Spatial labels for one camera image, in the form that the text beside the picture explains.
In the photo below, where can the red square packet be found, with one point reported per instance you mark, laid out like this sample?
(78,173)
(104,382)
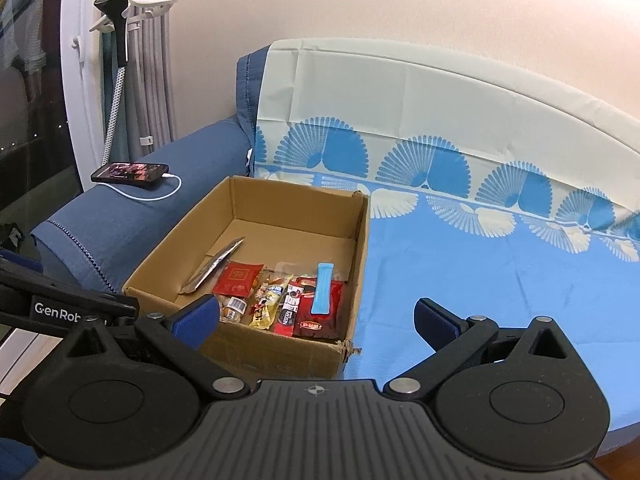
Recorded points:
(237,280)

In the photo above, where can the person's blue clothing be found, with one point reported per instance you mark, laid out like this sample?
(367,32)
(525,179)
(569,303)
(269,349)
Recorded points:
(15,455)

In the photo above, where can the large red coffee packet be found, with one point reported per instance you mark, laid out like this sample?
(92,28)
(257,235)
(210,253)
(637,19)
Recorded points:
(320,327)

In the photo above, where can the red stick packet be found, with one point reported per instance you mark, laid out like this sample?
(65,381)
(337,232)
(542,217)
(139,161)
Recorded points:
(287,317)

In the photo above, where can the clear bag of nuts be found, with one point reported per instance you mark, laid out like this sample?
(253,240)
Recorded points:
(234,307)

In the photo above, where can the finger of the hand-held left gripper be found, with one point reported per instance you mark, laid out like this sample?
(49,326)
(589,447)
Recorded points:
(129,308)

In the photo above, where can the dark cloth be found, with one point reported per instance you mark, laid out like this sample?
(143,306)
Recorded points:
(10,235)

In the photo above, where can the clear bag of candies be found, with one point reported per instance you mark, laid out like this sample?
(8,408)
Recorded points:
(280,266)

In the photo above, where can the black smartphone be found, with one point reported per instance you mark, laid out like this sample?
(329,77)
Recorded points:
(130,172)

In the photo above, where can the white door frame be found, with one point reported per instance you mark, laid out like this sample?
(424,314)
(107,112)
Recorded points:
(80,85)

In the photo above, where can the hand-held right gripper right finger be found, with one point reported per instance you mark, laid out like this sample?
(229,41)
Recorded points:
(440,322)

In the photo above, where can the silver foil packet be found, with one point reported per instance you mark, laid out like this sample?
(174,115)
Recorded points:
(212,267)

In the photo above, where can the grey curtain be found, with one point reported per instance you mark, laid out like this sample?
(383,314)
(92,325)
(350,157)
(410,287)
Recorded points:
(150,85)

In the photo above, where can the yellow snack bar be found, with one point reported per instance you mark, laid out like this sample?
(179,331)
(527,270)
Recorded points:
(262,317)

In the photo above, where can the brown cardboard box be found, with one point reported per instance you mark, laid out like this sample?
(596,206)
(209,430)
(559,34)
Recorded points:
(295,220)

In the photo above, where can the white plastic hanger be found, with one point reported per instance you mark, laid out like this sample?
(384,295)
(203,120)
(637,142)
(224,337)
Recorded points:
(155,1)

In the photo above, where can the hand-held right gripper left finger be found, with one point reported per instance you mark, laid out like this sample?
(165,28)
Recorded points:
(197,317)

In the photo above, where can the blue fan-print sheet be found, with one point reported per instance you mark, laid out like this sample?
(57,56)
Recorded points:
(500,285)

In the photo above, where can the thin blue stick packet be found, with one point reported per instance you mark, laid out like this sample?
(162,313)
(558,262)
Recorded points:
(321,290)

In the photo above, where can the blue sofa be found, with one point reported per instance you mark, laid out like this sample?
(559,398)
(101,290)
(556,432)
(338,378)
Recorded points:
(125,220)

